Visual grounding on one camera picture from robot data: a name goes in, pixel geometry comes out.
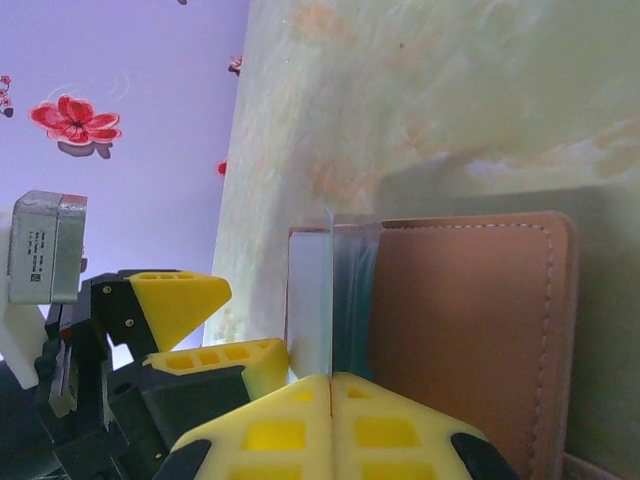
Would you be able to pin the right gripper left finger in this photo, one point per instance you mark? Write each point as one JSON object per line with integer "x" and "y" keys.
{"x": 280, "y": 440}

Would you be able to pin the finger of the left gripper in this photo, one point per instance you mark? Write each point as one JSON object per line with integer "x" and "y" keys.
{"x": 175, "y": 305}
{"x": 210, "y": 380}

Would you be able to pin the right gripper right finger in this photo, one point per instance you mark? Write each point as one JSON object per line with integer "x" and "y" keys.
{"x": 390, "y": 440}

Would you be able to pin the brown leather card holder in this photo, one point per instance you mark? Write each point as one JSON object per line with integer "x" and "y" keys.
{"x": 460, "y": 325}

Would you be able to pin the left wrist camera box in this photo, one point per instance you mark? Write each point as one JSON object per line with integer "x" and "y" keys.
{"x": 45, "y": 250}

